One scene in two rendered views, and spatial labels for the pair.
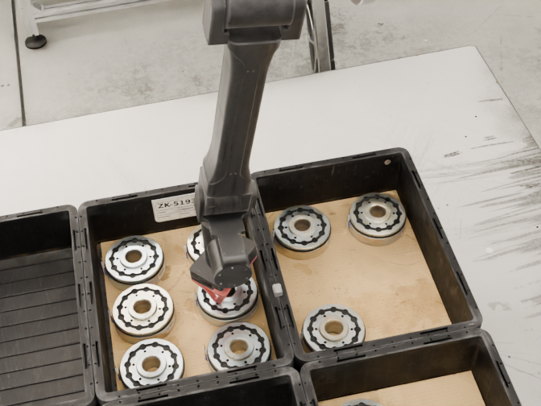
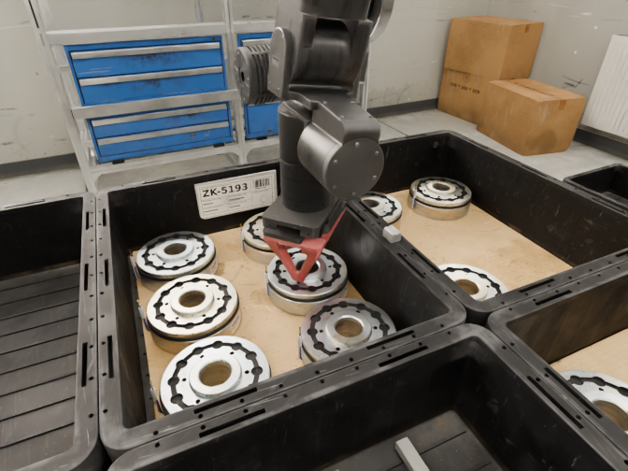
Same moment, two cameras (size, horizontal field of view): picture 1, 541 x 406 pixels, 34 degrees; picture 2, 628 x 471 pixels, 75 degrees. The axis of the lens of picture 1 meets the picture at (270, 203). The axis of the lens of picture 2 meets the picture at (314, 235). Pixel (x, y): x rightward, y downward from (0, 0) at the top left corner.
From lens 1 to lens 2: 1.04 m
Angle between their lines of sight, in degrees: 18
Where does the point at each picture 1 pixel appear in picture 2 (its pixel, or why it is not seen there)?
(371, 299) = (477, 263)
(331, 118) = not seen: hidden behind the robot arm
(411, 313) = (531, 270)
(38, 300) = (35, 321)
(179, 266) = (235, 261)
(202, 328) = (281, 321)
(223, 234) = (329, 102)
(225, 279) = (343, 175)
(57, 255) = (73, 270)
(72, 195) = not seen: hidden behind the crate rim
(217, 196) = (321, 11)
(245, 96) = not seen: outside the picture
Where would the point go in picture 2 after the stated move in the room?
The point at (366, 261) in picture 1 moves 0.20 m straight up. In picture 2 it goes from (448, 233) to (475, 105)
